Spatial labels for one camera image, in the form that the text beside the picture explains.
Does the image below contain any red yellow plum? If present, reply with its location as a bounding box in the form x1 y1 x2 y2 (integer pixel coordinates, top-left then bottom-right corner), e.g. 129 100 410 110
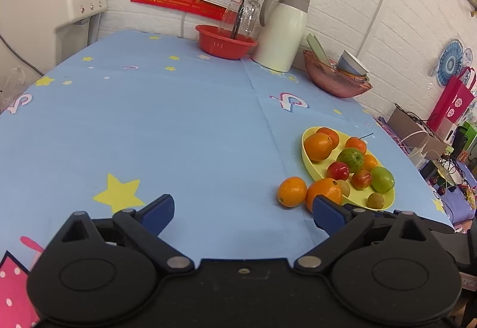
351 169 372 190

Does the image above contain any red tomato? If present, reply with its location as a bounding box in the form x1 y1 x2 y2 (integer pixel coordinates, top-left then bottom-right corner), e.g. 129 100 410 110
326 161 350 180

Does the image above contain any light green apple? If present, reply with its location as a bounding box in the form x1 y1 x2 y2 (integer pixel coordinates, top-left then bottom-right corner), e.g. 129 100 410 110
370 167 394 194

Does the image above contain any dark green mango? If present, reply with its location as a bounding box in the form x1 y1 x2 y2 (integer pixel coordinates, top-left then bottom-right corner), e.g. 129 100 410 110
336 147 364 174

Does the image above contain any small orange kumquat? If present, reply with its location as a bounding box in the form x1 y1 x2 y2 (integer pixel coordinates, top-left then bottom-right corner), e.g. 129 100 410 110
362 154 378 172

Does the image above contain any large pear-shaped orange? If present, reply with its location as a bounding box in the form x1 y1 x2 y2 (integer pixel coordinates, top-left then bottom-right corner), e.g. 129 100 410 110
303 133 333 162

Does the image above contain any orange with long stem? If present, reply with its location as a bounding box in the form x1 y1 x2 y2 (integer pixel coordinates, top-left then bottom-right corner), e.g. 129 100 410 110
344 133 373 155

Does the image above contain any round mandarin orange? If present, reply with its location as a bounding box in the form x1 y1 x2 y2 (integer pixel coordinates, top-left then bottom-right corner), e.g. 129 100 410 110
316 127 340 149

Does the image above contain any yellow plastic plate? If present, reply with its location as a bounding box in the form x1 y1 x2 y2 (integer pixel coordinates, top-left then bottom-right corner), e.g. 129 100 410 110
301 126 395 210

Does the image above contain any blue star-print tablecloth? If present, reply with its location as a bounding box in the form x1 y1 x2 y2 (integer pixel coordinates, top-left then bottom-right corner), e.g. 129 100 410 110
0 29 456 328

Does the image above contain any cardboard box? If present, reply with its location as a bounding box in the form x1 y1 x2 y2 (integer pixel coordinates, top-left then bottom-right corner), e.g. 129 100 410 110
386 105 447 159

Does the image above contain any pink glass bowl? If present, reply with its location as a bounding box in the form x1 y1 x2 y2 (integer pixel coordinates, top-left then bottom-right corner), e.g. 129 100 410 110
303 50 373 99

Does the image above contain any pink gift bag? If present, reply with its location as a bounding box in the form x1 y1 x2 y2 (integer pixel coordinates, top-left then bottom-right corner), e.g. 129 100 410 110
427 66 476 132

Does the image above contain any white blue ceramic bowl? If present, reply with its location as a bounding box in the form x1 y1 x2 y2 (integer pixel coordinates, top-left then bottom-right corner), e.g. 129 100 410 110
337 50 368 76

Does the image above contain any green-rimmed plate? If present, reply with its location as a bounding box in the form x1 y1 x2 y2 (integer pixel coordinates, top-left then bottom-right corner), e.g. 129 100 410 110
306 33 331 66

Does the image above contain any blue round fan decoration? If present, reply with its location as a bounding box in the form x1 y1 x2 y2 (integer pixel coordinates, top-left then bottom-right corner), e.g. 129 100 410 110
433 39 463 87

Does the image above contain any white thermos jug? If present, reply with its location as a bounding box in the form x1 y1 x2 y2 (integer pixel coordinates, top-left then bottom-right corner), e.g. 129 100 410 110
252 0 310 73

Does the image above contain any red plastic basket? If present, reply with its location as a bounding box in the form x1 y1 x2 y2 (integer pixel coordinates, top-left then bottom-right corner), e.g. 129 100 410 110
196 25 257 60

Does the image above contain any clear glass bottle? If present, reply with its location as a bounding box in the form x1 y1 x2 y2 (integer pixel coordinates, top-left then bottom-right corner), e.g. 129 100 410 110
218 0 260 40

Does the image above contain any white machine with screen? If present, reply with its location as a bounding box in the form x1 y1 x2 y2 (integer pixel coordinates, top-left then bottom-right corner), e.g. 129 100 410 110
0 0 115 64

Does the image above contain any white charger with cable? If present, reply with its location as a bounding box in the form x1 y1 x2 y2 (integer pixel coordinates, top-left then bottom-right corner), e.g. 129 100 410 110
398 130 441 170

